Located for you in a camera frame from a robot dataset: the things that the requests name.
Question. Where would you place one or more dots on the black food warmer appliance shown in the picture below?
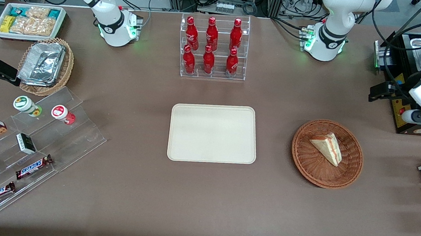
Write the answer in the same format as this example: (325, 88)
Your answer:
(398, 114)

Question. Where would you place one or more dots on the round brown wicker basket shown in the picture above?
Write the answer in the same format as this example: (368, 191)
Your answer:
(314, 168)

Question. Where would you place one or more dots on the large clear cracker bag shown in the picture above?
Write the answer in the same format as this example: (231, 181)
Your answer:
(34, 26)

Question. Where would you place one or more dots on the small clear cracker bag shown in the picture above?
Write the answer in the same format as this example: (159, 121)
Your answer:
(37, 12)

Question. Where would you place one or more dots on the yellow snack packet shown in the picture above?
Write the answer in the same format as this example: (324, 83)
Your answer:
(7, 24)

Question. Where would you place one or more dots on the clear acrylic bottle rack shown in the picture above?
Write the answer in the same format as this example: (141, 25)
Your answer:
(217, 75)

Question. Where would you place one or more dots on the stack of foil trays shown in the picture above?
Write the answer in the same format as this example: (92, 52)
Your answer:
(42, 63)

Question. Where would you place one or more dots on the red soda bottle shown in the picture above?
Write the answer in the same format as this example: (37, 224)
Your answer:
(231, 65)
(192, 34)
(212, 36)
(189, 63)
(236, 36)
(208, 63)

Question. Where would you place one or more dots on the red lid cup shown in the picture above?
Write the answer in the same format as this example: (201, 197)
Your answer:
(60, 112)

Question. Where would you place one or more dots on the light wicker basket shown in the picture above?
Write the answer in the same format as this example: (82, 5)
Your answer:
(68, 68)

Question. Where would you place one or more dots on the cream rectangular tray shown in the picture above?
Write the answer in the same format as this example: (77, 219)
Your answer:
(212, 134)

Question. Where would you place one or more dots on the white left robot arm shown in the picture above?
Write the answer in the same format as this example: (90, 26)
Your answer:
(333, 13)

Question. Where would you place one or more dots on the white snack bin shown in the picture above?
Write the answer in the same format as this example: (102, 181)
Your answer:
(62, 20)

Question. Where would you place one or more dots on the white power strip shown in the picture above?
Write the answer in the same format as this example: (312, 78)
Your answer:
(225, 7)

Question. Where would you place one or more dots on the teal snack packet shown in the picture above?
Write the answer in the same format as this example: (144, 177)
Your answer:
(54, 13)
(18, 11)

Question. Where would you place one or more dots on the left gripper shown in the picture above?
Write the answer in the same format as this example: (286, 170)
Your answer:
(398, 92)

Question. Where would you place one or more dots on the green lid cup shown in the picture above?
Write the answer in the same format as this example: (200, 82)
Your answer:
(24, 104)

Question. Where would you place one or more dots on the clear acrylic stepped display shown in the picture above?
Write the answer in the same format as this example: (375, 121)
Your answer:
(75, 135)

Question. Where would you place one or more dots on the triangular sandwich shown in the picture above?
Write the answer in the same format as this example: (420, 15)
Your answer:
(328, 148)

